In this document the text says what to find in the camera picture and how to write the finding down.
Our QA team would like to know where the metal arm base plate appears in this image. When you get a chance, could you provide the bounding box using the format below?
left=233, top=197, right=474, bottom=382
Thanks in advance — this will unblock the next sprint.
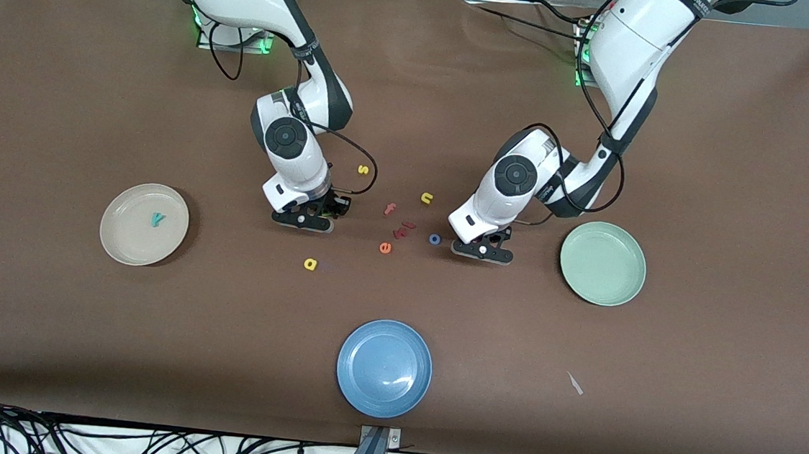
left=196, top=19, right=278, bottom=56
left=573, top=24, right=605, bottom=90

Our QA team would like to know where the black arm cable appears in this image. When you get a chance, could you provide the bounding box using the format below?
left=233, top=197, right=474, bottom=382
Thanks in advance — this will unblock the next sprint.
left=510, top=0, right=641, bottom=234
left=132, top=0, right=393, bottom=198

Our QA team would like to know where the thin black base cable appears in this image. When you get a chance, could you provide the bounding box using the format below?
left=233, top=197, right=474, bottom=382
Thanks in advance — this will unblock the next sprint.
left=459, top=0, right=600, bottom=44

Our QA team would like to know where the green round plate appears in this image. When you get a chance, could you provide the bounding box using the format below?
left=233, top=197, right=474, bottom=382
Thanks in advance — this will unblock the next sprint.
left=556, top=219, right=651, bottom=309

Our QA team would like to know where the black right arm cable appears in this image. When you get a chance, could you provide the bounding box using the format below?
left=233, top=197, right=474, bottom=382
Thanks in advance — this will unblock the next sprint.
left=132, top=0, right=393, bottom=198

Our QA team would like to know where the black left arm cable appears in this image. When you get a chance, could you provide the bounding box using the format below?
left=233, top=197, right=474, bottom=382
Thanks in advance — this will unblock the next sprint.
left=510, top=0, right=641, bottom=234

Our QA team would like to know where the blue round plate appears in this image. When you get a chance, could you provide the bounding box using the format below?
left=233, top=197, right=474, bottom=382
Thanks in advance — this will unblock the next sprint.
left=333, top=316, right=437, bottom=423

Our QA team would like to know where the brown table cover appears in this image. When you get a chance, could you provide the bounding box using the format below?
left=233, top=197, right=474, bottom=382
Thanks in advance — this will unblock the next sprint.
left=0, top=0, right=809, bottom=454

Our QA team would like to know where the beige round plate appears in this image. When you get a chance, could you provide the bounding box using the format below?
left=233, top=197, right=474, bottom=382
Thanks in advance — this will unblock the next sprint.
left=97, top=180, right=192, bottom=271

